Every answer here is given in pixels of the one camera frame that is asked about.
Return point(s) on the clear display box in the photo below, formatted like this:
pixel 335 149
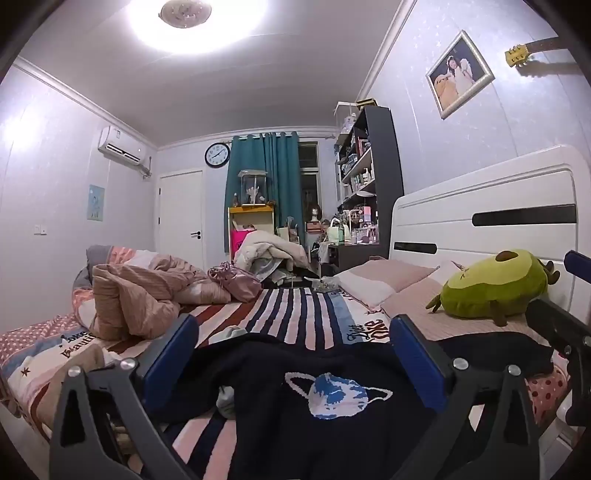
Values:
pixel 346 115

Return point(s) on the white air conditioner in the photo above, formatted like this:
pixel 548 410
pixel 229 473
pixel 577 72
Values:
pixel 121 145

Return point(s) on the yellow guitar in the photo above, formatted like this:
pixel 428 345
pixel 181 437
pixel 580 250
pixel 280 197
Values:
pixel 517 55

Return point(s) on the wig head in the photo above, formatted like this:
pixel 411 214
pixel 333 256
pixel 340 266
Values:
pixel 315 214

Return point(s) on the small blue wall poster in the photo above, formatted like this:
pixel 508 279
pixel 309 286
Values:
pixel 95 202

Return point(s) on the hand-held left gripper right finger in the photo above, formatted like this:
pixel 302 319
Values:
pixel 413 350

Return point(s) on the navy planet print sweater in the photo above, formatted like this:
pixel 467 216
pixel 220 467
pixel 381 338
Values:
pixel 258 369

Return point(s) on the pink satin cloth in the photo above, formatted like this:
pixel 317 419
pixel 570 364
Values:
pixel 235 279

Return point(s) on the dark bookshelf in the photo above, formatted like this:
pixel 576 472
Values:
pixel 369 157

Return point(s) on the window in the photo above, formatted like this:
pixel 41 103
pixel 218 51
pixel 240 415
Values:
pixel 309 184

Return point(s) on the white door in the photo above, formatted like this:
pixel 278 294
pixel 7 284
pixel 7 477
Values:
pixel 181 217

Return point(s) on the white sock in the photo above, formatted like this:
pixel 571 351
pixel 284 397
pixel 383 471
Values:
pixel 228 332
pixel 226 399

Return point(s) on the white bed headboard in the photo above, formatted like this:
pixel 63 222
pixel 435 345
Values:
pixel 485 217

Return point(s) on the framed wall photo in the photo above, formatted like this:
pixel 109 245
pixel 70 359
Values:
pixel 459 74

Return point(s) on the beige clothes pile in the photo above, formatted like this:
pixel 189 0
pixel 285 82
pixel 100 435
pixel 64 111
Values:
pixel 272 254

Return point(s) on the pale green handbag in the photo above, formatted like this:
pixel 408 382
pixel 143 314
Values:
pixel 334 233

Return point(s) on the green avocado plush toy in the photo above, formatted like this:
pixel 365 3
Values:
pixel 494 286

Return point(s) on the round ceiling lamp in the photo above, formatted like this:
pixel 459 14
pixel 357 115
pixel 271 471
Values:
pixel 184 14

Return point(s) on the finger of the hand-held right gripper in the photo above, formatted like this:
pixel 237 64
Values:
pixel 549 323
pixel 577 263

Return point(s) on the white light switch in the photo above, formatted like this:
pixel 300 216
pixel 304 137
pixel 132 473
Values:
pixel 40 228

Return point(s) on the dark desk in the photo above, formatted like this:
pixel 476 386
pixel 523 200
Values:
pixel 351 256

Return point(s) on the round wall clock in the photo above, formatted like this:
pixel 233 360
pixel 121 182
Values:
pixel 217 154

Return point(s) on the bright pink bag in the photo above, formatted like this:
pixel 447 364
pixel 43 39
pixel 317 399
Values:
pixel 240 240

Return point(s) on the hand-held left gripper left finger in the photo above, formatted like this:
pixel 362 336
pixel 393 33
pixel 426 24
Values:
pixel 173 350

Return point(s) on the glass display case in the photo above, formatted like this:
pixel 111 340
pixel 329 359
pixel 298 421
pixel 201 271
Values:
pixel 253 187

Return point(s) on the pink quilt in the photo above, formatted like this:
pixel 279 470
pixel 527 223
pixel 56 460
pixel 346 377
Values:
pixel 138 295

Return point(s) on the yellow shelf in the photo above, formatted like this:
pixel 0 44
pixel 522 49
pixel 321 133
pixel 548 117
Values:
pixel 251 221

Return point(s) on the striped printed bed sheet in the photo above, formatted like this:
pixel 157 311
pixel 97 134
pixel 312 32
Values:
pixel 295 314

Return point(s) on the teal curtain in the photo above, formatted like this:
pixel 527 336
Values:
pixel 263 184

